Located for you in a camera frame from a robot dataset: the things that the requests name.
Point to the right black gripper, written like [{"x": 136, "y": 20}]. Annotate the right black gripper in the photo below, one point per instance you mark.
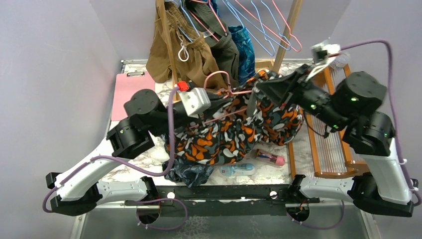
[{"x": 284, "y": 90}]

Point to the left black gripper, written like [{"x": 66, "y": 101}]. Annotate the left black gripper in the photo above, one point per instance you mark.
[{"x": 214, "y": 105}]

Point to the orange camouflage shorts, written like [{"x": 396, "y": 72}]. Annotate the orange camouflage shorts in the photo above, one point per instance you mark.
[{"x": 232, "y": 132}]

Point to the pink wire hanger taken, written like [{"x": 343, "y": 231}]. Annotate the pink wire hanger taken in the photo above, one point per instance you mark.
[{"x": 226, "y": 91}]

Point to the dark leaf print shorts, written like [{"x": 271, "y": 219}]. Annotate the dark leaf print shorts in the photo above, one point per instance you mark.
[{"x": 190, "y": 173}]

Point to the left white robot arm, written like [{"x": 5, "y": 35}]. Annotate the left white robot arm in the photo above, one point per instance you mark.
[{"x": 81, "y": 188}]

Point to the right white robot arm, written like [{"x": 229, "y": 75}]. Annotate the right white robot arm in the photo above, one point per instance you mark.
[{"x": 353, "y": 109}]

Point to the brown hanging shorts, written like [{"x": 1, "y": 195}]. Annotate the brown hanging shorts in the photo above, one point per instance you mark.
[{"x": 177, "y": 50}]

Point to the blue patterned hanging shorts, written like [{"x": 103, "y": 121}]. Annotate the blue patterned hanging shorts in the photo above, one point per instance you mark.
[{"x": 242, "y": 40}]

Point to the dark green hanging shorts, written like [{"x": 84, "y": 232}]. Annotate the dark green hanging shorts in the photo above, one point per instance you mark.
[{"x": 205, "y": 19}]

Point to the clear blue plastic package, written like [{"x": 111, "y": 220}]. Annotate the clear blue plastic package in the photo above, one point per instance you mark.
[{"x": 239, "y": 169}]

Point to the pink cylindrical bottle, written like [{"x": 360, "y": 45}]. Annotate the pink cylindrical bottle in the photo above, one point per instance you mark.
[{"x": 268, "y": 157}]

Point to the wooden weaving loom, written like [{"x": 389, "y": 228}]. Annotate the wooden weaving loom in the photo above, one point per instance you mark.
[{"x": 331, "y": 157}]

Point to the pink clipboard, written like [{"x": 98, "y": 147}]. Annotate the pink clipboard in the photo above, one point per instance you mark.
[{"x": 126, "y": 85}]

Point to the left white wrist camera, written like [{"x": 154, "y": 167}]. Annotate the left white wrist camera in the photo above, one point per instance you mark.
[{"x": 195, "y": 99}]

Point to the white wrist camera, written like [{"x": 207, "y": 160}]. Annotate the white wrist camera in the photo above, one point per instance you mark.
[
  {"x": 195, "y": 99},
  {"x": 323, "y": 55}
]

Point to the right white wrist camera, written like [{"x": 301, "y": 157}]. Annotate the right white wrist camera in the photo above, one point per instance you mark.
[{"x": 323, "y": 55}]

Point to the blue wire hanger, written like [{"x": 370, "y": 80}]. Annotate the blue wire hanger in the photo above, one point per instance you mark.
[{"x": 280, "y": 39}]

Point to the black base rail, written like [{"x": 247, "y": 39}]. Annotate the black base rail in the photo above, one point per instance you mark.
[{"x": 229, "y": 200}]

